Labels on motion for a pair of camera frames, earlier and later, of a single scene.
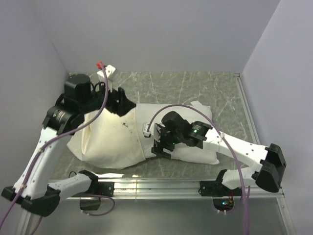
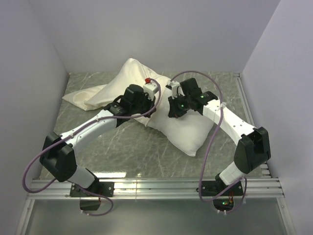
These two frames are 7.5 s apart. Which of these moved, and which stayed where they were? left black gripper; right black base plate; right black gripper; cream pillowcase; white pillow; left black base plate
Moved: left black gripper; right black gripper; cream pillowcase; white pillow
Stayed: right black base plate; left black base plate
